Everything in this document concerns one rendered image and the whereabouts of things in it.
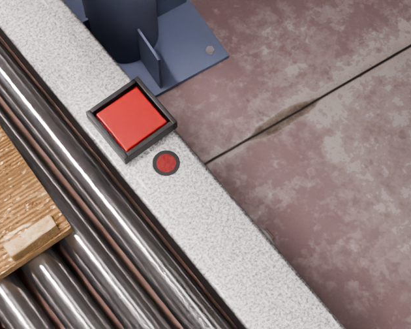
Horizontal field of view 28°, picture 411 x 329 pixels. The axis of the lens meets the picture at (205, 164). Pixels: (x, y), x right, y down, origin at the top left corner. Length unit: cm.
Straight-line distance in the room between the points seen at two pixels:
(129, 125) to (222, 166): 99
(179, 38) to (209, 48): 8
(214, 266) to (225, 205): 7
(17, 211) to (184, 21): 124
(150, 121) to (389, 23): 129
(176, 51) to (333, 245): 61
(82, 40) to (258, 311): 39
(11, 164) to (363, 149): 119
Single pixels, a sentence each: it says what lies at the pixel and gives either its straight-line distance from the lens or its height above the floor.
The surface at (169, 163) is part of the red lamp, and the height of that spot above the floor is 92.
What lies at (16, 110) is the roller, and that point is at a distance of 100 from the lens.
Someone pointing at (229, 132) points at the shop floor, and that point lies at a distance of 196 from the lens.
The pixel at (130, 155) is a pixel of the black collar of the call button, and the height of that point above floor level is 93.
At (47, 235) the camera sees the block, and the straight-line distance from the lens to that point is 89.
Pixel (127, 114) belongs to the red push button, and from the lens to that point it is 95.
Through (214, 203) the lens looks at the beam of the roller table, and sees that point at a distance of 92.
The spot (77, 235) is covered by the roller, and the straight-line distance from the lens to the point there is 92.
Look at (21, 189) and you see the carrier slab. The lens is 93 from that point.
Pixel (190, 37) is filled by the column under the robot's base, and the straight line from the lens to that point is 207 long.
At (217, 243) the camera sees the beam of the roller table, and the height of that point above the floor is 92.
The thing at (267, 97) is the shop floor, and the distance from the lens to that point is 201.
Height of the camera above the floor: 179
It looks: 68 degrees down
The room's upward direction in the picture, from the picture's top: 2 degrees clockwise
